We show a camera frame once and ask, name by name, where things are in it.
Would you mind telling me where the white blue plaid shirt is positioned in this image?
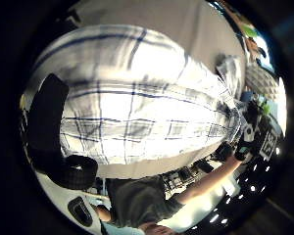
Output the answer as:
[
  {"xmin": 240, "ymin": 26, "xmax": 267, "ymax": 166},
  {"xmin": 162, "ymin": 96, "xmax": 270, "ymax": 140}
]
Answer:
[{"xmin": 28, "ymin": 23, "xmax": 248, "ymax": 165}]

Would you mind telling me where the white marker cube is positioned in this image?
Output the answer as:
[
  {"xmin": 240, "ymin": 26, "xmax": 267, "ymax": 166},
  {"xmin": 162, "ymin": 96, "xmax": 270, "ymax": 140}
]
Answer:
[{"xmin": 244, "ymin": 123, "xmax": 280, "ymax": 162}]

